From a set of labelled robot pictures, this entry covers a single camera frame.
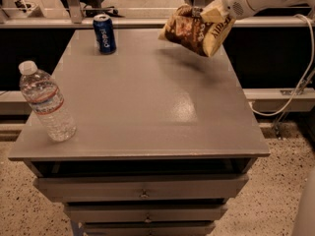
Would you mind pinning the blue pepsi can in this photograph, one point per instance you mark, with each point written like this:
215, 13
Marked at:
104, 34

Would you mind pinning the bottom grey drawer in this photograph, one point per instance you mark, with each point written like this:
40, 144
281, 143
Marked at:
195, 228

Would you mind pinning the clear plastic water bottle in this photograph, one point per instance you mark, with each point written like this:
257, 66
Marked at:
46, 101

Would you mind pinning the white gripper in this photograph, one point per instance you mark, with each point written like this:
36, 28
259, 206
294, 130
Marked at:
233, 4

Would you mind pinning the metal window rail frame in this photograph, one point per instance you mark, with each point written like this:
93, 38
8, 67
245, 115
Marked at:
76, 16

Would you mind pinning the grey drawer cabinet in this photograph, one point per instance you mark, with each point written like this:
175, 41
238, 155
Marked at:
150, 108

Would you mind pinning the brown sea salt chip bag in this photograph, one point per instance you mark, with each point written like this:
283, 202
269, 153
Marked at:
187, 28

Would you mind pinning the grey drawer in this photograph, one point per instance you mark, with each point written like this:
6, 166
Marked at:
141, 188
145, 213
195, 228

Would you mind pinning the middle grey drawer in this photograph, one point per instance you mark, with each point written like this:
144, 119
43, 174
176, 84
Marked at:
145, 213

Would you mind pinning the top grey drawer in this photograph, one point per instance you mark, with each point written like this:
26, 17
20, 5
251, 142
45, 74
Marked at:
141, 188

